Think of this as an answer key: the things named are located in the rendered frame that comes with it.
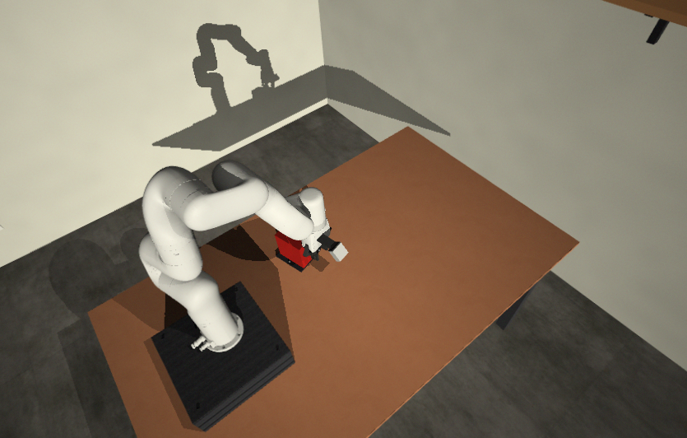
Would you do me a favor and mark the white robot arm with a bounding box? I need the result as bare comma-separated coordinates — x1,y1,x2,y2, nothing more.
139,160,327,352

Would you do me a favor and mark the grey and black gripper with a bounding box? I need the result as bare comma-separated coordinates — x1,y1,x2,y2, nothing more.
301,218,332,261

